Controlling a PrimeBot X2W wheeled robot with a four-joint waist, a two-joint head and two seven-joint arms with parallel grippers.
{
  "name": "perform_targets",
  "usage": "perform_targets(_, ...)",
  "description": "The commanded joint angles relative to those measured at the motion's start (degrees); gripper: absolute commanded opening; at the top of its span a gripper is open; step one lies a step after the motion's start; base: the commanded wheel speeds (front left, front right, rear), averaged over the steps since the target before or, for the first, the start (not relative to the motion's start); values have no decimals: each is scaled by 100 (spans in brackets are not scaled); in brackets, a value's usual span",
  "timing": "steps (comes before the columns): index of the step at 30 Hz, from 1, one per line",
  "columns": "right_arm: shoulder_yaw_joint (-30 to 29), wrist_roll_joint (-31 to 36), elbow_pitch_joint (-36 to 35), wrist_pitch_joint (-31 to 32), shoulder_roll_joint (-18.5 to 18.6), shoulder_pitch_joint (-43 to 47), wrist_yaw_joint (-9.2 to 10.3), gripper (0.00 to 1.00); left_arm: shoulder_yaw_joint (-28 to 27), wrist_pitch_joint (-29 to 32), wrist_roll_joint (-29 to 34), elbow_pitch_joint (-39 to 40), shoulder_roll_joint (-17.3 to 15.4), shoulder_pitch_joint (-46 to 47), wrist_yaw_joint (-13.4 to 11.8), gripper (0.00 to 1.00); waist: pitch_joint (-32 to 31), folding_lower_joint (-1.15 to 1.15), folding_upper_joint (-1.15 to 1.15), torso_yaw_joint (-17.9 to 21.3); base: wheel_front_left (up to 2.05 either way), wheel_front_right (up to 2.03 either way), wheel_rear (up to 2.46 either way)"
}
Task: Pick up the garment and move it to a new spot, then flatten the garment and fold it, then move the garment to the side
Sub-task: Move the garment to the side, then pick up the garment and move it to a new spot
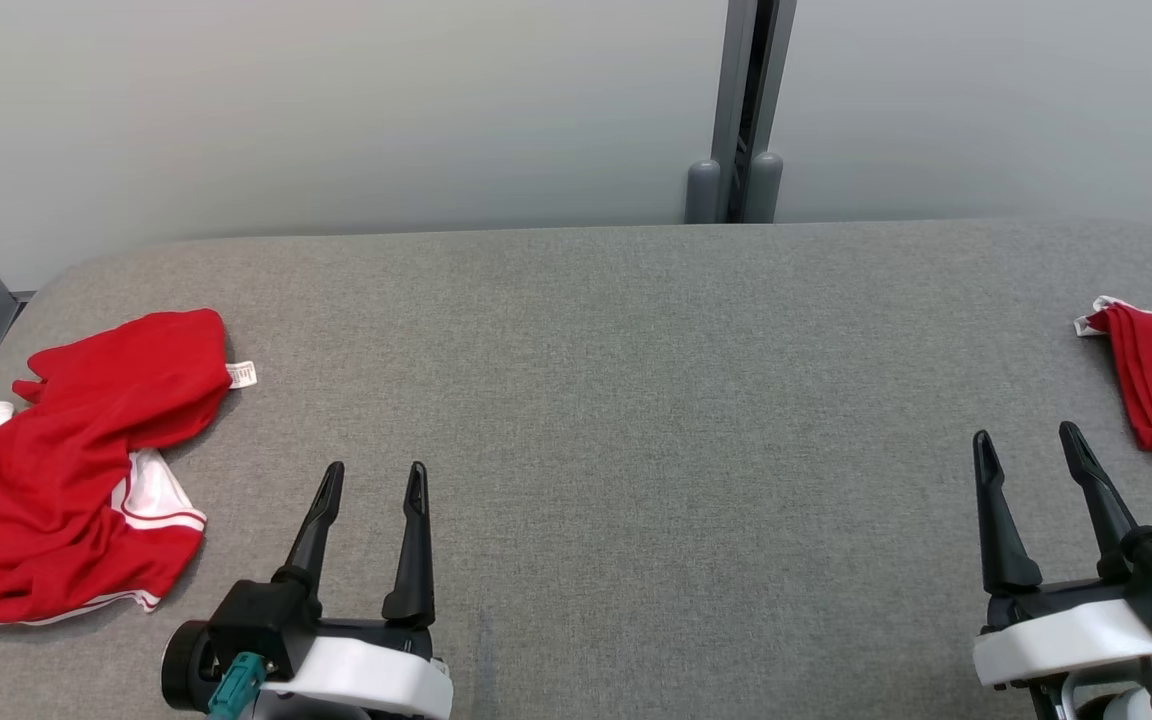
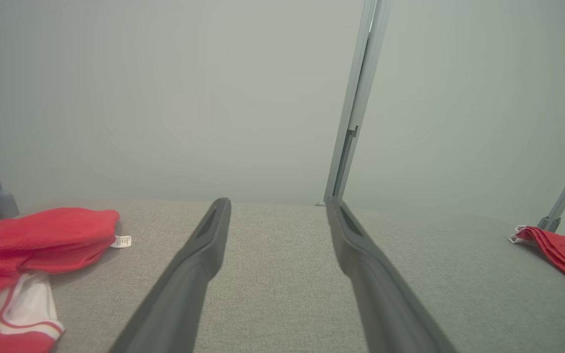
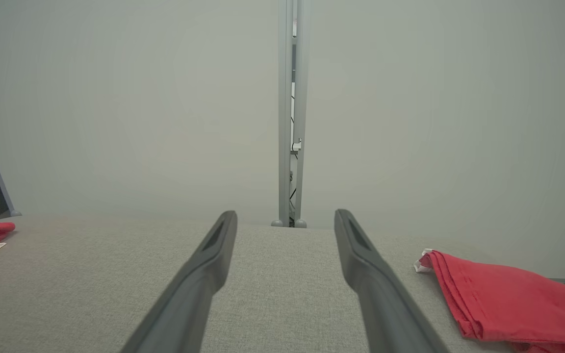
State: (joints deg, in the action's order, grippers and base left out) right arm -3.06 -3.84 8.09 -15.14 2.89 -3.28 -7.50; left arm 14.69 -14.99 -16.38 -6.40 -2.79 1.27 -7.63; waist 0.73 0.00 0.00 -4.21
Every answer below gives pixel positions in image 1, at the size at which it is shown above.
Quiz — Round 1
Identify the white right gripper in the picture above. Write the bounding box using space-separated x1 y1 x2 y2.
972 421 1152 720

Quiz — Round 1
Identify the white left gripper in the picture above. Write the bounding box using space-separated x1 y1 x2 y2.
261 461 454 720

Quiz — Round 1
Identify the red Bulls jersey shirt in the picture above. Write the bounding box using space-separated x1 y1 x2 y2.
0 308 259 636

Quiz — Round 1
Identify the grey partition post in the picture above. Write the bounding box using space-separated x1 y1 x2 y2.
684 0 799 226

